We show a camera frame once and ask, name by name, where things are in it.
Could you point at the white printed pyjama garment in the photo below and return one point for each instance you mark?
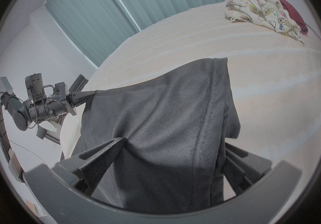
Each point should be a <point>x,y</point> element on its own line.
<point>265,9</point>

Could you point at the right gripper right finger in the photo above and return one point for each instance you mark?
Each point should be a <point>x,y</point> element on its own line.
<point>248,167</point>

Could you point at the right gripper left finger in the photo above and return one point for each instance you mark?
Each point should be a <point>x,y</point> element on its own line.
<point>95,165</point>

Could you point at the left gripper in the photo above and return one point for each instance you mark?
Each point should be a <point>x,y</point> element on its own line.
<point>59,108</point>

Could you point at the black long-sleeved top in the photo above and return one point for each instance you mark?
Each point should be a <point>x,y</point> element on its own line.
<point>163,130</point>

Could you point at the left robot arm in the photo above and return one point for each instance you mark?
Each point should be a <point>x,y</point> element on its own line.
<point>20,112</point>

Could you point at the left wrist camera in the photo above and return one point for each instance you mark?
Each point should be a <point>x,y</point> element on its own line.
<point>60,90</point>

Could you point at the bed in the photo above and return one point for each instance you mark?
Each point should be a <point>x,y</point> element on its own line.
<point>250,72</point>

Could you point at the dark red garment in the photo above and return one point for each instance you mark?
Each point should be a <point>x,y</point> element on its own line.
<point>293,12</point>

